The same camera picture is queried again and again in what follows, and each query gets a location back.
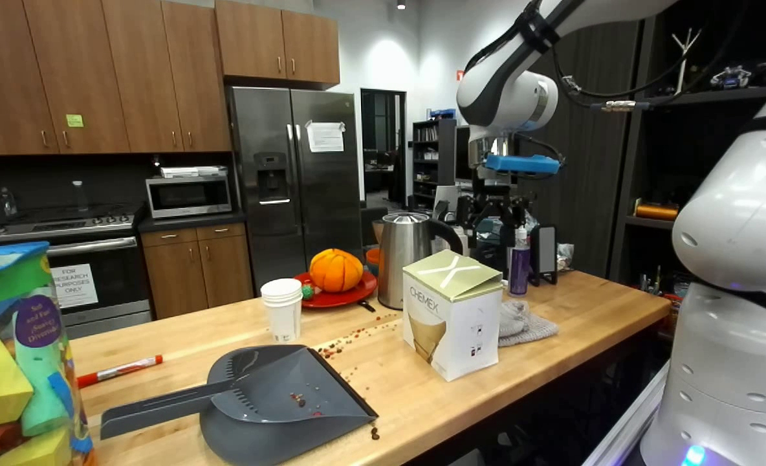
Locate silver microwave oven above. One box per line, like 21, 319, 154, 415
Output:
143, 173, 236, 223

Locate grey knitted cloth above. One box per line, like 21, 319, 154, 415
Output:
495, 296, 565, 350

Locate stainless steel electric kettle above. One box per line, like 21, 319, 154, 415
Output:
374, 211, 468, 310

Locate white paper on oven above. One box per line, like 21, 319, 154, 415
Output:
51, 261, 101, 310

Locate orange item on shelf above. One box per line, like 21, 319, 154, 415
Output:
633, 200, 682, 223

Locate white paper notice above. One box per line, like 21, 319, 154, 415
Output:
305, 119, 350, 155

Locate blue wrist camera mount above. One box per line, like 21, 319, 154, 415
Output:
482, 154, 565, 179

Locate black kitchen oven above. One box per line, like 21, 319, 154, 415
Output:
0, 213, 154, 339

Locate white pack on microwave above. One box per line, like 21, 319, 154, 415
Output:
158, 163, 231, 181

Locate orange pumpkin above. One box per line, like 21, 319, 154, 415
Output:
305, 245, 367, 296

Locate wooden wall cabinets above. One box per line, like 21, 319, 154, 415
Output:
0, 0, 342, 159

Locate red plate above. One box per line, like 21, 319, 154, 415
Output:
295, 270, 381, 314

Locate red marker pen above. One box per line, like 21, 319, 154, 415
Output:
75, 352, 165, 388

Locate wooden base cabinet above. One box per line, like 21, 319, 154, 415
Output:
139, 221, 257, 321

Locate stainless steel refrigerator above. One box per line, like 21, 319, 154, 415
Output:
226, 82, 367, 296

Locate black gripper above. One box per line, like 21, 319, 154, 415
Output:
475, 176, 534, 223

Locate grey plastic dustpan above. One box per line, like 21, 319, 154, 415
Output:
97, 343, 381, 466

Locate white coffee filter box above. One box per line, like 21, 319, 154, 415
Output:
402, 248, 506, 383

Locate colourful foam blocks pack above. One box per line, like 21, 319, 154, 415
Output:
0, 239, 97, 466

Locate purple pump bottle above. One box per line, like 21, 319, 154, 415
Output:
506, 226, 535, 299

